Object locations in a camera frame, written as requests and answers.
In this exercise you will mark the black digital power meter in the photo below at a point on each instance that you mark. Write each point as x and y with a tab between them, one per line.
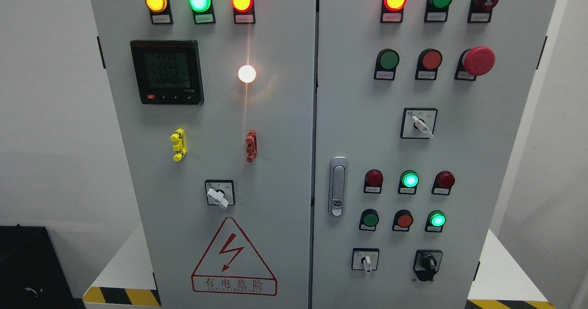
168	72

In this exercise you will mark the dark red buzzer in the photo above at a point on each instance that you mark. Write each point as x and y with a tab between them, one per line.
480	11

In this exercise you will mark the red-orange lit lamp left door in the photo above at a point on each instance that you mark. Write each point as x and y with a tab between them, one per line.
243	11

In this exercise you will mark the grey right cabinet door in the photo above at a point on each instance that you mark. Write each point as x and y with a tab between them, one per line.
360	118

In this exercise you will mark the yellow lit indicator lamp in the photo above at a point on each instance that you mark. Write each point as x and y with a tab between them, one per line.
160	12

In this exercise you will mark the dark red lamp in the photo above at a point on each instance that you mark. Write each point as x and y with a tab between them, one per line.
444	181
374	180

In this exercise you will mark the red push button lower row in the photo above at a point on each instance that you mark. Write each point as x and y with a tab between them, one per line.
403	220

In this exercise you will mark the dark red lamp right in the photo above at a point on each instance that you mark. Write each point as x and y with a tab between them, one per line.
444	181

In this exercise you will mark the green lit indicator lamp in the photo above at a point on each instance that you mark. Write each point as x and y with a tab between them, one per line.
202	11

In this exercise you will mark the red-orange lit lamp right door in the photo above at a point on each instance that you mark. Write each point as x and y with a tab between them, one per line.
392	11

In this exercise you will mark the dark red lamp left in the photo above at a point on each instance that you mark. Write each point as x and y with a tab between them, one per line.
374	180

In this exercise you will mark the red emergency stop button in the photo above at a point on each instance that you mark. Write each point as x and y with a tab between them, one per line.
474	62

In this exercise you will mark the white glowing indicator lamp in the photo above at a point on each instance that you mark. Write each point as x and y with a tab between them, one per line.
247	74

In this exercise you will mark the white selector switch left door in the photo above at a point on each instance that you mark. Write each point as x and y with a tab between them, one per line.
220	193

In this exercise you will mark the red terminal connector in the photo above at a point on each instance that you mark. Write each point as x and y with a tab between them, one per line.
251	146

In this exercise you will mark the green push button lower row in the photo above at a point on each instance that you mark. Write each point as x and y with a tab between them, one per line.
369	220

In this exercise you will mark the red push button second row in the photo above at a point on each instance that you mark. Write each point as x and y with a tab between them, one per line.
428	64

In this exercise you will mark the white selector switch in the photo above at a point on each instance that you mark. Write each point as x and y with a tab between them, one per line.
418	123
365	260

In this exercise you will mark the green lit lamp middle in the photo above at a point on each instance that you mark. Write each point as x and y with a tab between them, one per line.
408	182

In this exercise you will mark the black box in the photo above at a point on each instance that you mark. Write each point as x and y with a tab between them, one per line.
31	276

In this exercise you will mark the red electric hazard warning sign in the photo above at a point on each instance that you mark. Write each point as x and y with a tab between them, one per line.
231	264

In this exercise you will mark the red-orange lit lamp door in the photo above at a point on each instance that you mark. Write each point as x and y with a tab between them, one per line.
392	11
243	11

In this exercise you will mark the grey left cabinet door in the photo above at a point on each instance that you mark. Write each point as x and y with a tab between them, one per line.
272	194

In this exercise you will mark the green lit button lower row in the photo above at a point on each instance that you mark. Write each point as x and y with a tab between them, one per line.
435	221

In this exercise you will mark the green push button second row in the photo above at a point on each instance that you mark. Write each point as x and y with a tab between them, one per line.
387	61

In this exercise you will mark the grey cabinet door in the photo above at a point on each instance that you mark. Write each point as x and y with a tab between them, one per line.
272	194
360	118

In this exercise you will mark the white selector switch upper right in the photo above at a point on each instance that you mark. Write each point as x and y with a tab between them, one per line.
418	123

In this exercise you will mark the black rotary knob switch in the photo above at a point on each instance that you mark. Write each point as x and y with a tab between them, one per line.
427	264

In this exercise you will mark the white base platform hazard stripes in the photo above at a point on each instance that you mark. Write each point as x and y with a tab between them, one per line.
127	281

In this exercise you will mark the white selector switch bottom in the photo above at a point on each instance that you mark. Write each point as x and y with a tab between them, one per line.
365	260

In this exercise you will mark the yellow terminal connector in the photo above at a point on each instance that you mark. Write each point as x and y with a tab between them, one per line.
178	144

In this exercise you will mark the silver door latch handle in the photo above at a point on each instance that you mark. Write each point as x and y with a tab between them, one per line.
337	185

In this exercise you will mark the green unlit lamp top row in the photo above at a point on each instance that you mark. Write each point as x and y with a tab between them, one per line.
437	10

